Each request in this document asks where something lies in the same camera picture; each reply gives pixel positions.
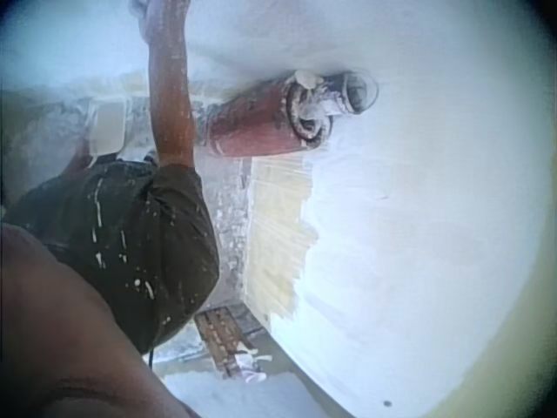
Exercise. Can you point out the paint-stained wooden plank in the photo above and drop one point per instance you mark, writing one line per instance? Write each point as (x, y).
(217, 335)

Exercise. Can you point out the white plastic bucket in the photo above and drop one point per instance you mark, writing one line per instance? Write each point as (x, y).
(109, 124)

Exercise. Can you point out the red paint-splattered pipe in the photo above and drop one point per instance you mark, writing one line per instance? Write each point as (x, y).
(252, 130)

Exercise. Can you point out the white crumpled cloth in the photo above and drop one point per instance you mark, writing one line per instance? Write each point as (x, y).
(251, 365)

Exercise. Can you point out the round valve handwheel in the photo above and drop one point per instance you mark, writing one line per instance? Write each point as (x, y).
(304, 126)

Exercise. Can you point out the person's right hand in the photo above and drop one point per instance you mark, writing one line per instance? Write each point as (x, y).
(163, 9)

